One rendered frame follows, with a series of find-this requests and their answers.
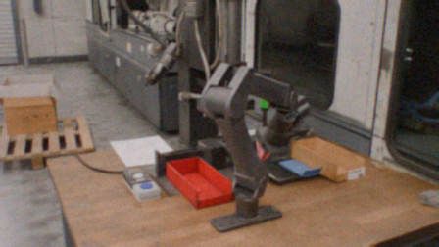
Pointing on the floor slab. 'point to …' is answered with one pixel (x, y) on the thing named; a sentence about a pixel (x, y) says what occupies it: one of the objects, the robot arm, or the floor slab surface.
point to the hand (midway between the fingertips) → (261, 159)
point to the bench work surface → (404, 184)
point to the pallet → (49, 142)
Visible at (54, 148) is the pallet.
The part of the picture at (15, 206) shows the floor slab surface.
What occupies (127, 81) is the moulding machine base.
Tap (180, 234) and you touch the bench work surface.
